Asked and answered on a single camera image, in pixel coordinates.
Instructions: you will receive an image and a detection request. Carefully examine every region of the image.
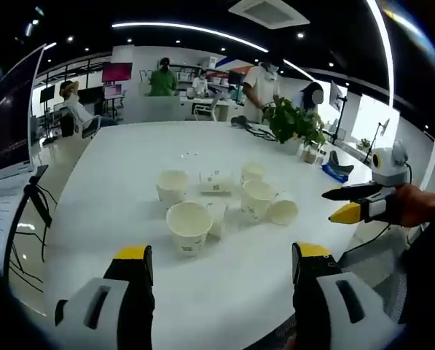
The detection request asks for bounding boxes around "lying cup behind front cup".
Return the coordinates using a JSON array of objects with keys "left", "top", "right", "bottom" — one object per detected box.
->
[{"left": 205, "top": 202, "right": 229, "bottom": 240}]

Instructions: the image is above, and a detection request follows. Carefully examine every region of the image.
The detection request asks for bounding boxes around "pink wall screen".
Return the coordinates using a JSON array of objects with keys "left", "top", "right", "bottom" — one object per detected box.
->
[{"left": 101, "top": 61, "right": 133, "bottom": 83}]

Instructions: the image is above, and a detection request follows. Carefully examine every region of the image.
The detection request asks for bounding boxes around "white office chair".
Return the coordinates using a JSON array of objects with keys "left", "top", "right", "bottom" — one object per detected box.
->
[{"left": 193, "top": 97, "right": 222, "bottom": 122}]

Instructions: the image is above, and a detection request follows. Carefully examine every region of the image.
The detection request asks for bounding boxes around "person's right hand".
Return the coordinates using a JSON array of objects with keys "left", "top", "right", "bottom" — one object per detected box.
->
[{"left": 384, "top": 182, "right": 431, "bottom": 228}]

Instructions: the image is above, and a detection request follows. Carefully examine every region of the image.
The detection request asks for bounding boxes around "ceiling light strip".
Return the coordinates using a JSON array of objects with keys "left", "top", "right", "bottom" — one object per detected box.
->
[
  {"left": 364, "top": 0, "right": 396, "bottom": 106},
  {"left": 111, "top": 21, "right": 270, "bottom": 54}
]

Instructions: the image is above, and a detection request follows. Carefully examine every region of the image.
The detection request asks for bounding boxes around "person's dark clothing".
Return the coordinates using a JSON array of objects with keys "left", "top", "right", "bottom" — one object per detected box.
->
[{"left": 399, "top": 218, "right": 435, "bottom": 327}]

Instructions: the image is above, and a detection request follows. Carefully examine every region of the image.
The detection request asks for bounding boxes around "ceiling air vent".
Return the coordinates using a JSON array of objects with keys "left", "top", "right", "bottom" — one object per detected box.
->
[{"left": 227, "top": 0, "right": 311, "bottom": 30}]

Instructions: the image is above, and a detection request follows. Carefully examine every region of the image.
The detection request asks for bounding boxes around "grey mesh chair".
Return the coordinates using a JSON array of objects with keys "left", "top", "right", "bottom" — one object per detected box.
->
[{"left": 337, "top": 231, "right": 409, "bottom": 324}]

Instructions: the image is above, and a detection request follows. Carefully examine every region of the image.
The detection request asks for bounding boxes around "white table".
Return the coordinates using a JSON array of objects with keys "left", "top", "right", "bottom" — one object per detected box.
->
[{"left": 44, "top": 120, "right": 385, "bottom": 350}]

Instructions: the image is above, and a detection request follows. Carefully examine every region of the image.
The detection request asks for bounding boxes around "green potted plant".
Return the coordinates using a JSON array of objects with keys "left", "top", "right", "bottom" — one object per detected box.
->
[{"left": 262, "top": 96, "right": 327, "bottom": 155}]

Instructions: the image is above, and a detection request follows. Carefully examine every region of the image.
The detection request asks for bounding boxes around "blue and grey object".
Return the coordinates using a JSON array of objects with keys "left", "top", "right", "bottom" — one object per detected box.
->
[{"left": 321, "top": 149, "right": 355, "bottom": 182}]

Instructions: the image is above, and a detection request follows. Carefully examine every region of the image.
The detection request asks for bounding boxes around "black tripod stand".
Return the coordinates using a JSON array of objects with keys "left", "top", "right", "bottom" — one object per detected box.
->
[{"left": 4, "top": 164, "right": 57, "bottom": 289}]

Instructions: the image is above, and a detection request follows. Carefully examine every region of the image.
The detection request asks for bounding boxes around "black cables bundle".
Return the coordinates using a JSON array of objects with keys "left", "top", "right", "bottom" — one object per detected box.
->
[{"left": 230, "top": 115, "right": 277, "bottom": 141}]

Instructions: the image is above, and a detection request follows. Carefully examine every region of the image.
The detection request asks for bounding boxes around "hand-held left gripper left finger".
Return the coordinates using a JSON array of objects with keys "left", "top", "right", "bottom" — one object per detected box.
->
[{"left": 55, "top": 244, "right": 155, "bottom": 350}]

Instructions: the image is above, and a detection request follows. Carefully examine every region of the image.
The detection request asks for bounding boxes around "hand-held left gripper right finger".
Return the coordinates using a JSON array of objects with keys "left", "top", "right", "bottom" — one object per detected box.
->
[{"left": 291, "top": 241, "right": 404, "bottom": 350}]

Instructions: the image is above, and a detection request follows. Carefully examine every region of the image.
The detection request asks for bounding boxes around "small glass jar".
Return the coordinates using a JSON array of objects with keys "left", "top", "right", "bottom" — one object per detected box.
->
[{"left": 300, "top": 144, "right": 320, "bottom": 164}]

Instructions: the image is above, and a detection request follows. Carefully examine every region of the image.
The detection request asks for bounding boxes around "large dark screen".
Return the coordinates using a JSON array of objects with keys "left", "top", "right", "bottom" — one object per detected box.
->
[{"left": 0, "top": 43, "right": 47, "bottom": 178}]

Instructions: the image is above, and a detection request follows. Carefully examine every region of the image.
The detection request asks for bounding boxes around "white paper cup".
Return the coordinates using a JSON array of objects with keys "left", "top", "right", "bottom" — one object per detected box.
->
[
  {"left": 155, "top": 169, "right": 189, "bottom": 211},
  {"left": 267, "top": 199, "right": 299, "bottom": 226},
  {"left": 240, "top": 163, "right": 266, "bottom": 183},
  {"left": 165, "top": 201, "right": 213, "bottom": 257},
  {"left": 240, "top": 179, "right": 276, "bottom": 223}
]

